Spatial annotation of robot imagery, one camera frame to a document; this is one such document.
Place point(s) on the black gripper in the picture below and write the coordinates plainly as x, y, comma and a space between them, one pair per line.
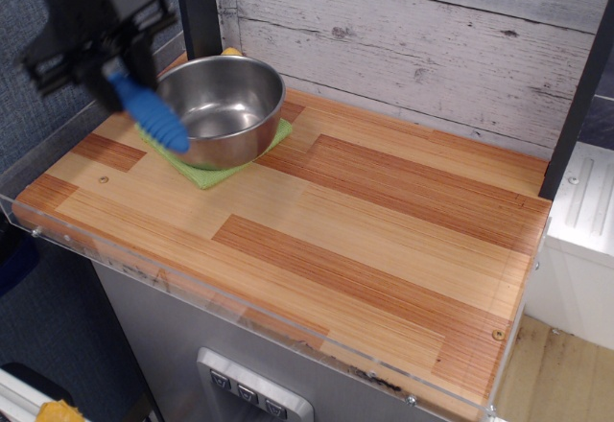
81, 36

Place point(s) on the blue handled metal spoon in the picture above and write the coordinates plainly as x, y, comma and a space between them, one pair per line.
151, 113

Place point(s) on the green cloth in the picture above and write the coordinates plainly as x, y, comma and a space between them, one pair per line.
206, 179

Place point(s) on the yellow object behind bowl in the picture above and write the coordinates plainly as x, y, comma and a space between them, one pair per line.
230, 51

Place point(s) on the stainless steel bowl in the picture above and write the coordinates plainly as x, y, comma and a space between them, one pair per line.
229, 105

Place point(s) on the clear acrylic table guard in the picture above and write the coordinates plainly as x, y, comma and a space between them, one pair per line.
397, 253

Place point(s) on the dark blue chair edge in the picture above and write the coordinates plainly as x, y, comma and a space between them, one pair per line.
17, 266

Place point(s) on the silver cabinet with dispenser panel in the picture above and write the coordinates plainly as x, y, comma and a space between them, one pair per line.
208, 355

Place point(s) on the dark vertical post left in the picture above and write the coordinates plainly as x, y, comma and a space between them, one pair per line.
201, 29

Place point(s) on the dark vertical post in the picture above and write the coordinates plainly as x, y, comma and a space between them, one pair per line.
580, 105
201, 29

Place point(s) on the dark vertical post right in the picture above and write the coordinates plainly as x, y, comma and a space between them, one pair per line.
580, 105

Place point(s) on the white aluminium rail block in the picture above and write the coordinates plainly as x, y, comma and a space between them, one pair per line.
571, 287

